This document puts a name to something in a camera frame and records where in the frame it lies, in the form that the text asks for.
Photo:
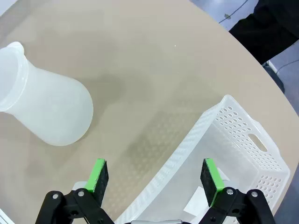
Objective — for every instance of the white paper label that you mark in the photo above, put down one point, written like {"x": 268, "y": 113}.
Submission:
{"x": 194, "y": 203}
{"x": 223, "y": 175}

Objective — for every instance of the white perforated plastic basket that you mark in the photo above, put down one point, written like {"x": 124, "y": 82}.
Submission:
{"x": 233, "y": 130}

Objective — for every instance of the translucent white Erlenmeyer flask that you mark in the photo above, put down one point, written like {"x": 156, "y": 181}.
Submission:
{"x": 58, "y": 105}

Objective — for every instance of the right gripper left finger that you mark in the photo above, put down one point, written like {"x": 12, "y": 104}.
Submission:
{"x": 95, "y": 186}

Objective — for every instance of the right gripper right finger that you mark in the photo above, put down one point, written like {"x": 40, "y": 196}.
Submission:
{"x": 213, "y": 184}

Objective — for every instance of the person in black t-shirt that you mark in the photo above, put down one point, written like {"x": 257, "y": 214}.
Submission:
{"x": 268, "y": 28}

